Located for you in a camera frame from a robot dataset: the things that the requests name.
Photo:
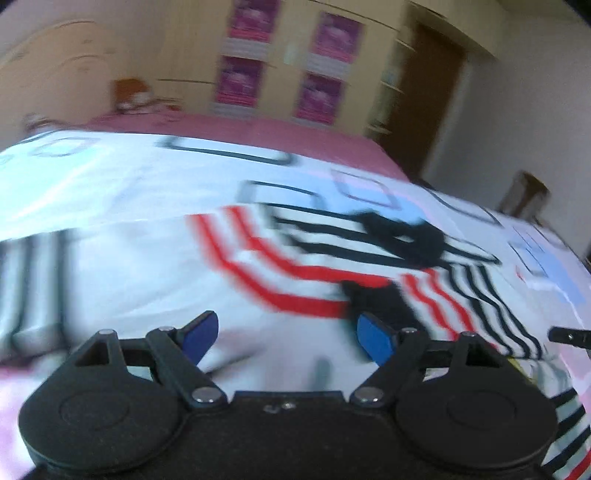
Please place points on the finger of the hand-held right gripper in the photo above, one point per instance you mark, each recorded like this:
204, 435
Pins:
572, 336

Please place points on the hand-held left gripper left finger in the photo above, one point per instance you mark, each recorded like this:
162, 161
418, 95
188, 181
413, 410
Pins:
203, 330

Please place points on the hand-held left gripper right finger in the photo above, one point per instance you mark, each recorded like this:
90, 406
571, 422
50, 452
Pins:
375, 339

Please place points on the striped knitted sweater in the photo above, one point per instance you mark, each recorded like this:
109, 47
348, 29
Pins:
277, 272

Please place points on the wooden chair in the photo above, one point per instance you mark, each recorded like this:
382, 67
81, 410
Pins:
526, 196

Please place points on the printed blanket with squares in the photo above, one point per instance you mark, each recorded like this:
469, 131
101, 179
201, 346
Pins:
120, 184

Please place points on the pink bed sheet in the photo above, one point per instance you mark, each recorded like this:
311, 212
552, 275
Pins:
240, 129

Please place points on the brown teddy bear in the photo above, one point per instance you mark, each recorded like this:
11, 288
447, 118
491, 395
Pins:
138, 97

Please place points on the brown wooden door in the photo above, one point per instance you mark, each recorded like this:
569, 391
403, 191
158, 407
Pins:
422, 101

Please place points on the pink wardrobe poster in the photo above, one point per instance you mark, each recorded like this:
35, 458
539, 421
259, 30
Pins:
337, 37
239, 83
254, 18
321, 99

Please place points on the cream wardrobe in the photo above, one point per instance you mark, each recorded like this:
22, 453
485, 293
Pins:
286, 60

